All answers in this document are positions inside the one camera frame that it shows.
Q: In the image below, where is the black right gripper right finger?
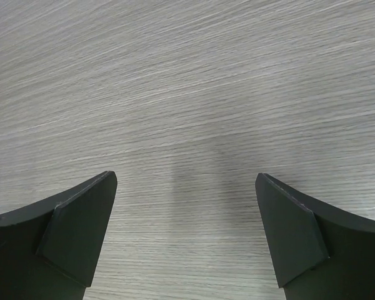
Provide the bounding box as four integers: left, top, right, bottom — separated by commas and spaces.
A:
255, 173, 375, 299

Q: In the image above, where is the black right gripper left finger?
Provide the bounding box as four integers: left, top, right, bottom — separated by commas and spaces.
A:
0, 171, 118, 299

